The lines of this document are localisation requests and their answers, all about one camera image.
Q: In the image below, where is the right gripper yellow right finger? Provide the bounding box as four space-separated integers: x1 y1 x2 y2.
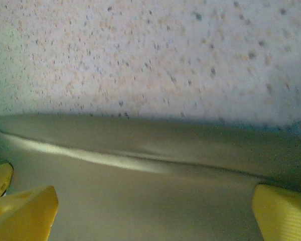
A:
252 184 301 241

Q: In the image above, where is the khaki skirt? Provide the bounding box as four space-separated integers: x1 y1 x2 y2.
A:
0 114 301 241

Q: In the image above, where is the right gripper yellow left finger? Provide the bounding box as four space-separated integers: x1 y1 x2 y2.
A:
0 163 59 241

